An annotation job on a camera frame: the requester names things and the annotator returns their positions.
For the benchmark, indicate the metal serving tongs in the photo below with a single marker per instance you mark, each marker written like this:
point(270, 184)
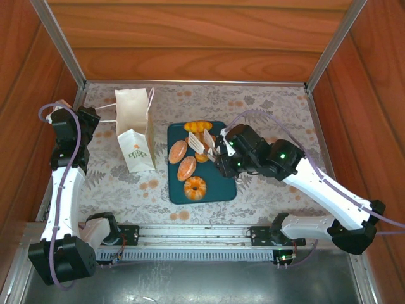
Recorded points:
point(193, 141)

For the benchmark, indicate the oval sugared fake bread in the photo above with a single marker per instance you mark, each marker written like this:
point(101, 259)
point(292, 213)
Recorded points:
point(186, 168)
point(178, 152)

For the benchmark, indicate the printed white paper bag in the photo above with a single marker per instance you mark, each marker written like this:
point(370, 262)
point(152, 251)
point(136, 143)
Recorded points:
point(136, 158)

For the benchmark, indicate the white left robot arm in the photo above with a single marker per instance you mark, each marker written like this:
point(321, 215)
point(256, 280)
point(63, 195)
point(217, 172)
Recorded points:
point(66, 196)

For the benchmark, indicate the striped croissant fake bread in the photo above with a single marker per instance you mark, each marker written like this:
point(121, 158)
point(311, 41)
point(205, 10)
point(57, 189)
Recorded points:
point(214, 138)

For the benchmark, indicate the yellow-orange long fake bread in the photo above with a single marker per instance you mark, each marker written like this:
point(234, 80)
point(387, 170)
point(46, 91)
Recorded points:
point(196, 126)

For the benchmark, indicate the teal plastic tray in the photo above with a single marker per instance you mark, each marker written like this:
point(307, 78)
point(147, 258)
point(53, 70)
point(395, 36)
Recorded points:
point(215, 193)

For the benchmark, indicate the floral tablecloth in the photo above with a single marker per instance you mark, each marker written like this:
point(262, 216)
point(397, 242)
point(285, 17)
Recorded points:
point(190, 98)

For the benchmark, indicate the small circuit board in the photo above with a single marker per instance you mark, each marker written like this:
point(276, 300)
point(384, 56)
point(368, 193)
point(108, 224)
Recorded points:
point(117, 257)
point(284, 257)

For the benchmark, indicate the grey metal sheet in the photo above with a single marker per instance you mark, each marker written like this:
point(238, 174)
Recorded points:
point(190, 285)

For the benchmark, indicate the thin aluminium wall rail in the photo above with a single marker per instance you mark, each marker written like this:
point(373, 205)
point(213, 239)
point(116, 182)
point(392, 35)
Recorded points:
point(190, 82)

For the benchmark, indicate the aluminium corner post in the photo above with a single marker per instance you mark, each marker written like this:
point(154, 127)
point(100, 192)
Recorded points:
point(335, 41)
point(60, 44)

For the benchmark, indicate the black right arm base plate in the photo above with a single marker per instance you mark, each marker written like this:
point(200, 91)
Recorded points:
point(259, 236)

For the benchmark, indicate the aluminium mounting rail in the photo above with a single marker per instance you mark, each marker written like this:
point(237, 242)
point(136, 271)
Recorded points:
point(190, 234)

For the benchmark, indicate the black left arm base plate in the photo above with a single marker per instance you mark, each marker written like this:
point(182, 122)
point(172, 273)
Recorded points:
point(129, 235)

